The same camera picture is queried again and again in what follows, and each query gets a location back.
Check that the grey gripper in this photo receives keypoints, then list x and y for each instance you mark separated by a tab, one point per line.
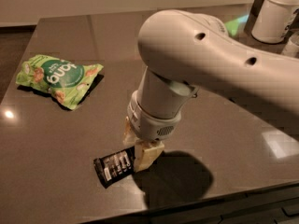
151	124

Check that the black rxbar chocolate wrapper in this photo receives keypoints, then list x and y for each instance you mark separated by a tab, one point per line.
115	167

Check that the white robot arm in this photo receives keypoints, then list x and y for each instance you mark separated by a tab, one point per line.
184	52

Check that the white cylindrical canister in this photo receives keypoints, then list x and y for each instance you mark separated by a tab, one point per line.
274	20

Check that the dark box behind canister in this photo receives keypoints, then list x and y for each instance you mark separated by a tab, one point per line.
253	15

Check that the green snack bag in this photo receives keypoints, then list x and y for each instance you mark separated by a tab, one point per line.
66	82

